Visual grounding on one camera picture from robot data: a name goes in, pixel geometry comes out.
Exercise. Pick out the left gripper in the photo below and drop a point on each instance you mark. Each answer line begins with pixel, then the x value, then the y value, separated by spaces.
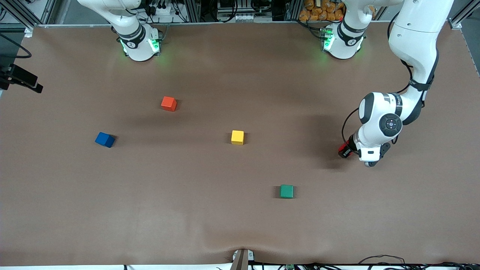
pixel 351 143

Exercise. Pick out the orange cube block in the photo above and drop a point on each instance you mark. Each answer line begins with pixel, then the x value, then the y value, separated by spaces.
pixel 168 104

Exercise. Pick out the blue cube block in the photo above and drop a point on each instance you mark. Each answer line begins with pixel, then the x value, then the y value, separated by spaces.
pixel 105 139

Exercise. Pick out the yellow cube block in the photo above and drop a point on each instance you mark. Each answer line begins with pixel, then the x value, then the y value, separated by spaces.
pixel 237 137

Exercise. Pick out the aluminium frame post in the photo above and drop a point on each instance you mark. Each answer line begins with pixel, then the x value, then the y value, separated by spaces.
pixel 22 15
pixel 467 13

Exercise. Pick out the table edge clamp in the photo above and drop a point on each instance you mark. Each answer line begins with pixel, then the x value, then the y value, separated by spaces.
pixel 242 260

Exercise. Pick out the orange bag pile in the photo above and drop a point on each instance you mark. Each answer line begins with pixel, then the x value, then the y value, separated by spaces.
pixel 318 11

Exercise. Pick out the white power strip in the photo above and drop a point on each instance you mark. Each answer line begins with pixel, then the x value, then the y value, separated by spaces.
pixel 161 10

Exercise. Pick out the green cube block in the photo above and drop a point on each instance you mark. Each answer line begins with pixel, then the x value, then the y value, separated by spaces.
pixel 287 191

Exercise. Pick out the white connector strip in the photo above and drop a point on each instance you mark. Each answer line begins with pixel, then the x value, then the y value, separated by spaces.
pixel 243 17

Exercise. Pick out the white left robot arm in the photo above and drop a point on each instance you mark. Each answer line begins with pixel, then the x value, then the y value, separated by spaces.
pixel 416 37

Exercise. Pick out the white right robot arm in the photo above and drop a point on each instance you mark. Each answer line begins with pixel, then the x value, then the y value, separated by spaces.
pixel 137 48

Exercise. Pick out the red cube block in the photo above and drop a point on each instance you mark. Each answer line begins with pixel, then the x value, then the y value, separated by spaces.
pixel 341 149

